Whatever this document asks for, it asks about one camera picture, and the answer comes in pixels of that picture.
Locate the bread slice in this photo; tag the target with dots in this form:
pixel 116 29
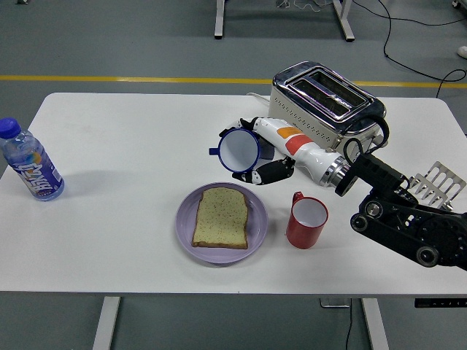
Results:
pixel 220 218

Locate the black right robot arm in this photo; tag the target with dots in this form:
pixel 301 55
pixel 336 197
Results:
pixel 386 175

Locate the white table leg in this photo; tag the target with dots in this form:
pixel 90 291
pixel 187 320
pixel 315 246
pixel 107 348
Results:
pixel 106 324
pixel 376 324

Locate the plastic drink bottle blue cap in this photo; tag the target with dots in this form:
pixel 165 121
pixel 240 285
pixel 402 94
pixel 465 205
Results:
pixel 34 171

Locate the cream and chrome toaster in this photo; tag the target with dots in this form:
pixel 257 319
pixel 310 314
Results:
pixel 310 120

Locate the purple plate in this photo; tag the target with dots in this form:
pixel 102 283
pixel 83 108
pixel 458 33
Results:
pixel 257 226

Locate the metal toast rack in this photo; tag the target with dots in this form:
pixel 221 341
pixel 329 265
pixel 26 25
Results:
pixel 442 168

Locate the black desk control panel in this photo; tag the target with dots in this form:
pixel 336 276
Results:
pixel 441 303

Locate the person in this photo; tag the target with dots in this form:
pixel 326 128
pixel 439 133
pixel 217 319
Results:
pixel 463 51

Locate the white background desk leg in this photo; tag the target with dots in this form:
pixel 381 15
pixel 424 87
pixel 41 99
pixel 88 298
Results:
pixel 344 20
pixel 219 18

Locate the red enamel cup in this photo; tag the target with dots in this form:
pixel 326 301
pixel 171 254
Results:
pixel 303 237

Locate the blue enamel cup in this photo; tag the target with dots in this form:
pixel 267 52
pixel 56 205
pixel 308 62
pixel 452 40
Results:
pixel 237 149

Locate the grey bracket under table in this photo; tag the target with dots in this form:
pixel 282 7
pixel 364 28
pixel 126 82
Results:
pixel 333 303

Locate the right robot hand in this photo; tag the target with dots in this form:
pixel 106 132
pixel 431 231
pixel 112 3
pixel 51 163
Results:
pixel 303 149

